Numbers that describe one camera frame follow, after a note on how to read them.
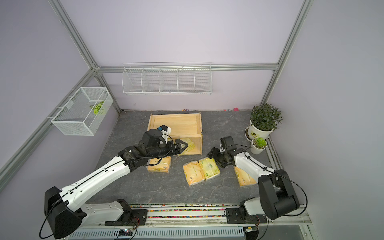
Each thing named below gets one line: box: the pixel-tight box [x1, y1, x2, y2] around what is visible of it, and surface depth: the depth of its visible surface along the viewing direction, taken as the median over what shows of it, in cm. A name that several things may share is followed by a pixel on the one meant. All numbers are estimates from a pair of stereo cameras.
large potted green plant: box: [247, 103, 283, 143], surface depth 93 cm
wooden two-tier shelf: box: [147, 112, 203, 155], surface depth 89 cm
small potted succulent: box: [250, 137, 268, 155], surface depth 93 cm
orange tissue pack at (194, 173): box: [182, 160, 206, 187], surface depth 86 cm
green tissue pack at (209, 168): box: [198, 157, 221, 180], surface depth 88 cm
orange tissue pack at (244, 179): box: [233, 166, 257, 188], surface depth 84 cm
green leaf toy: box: [89, 100, 105, 115], surface depth 83 cm
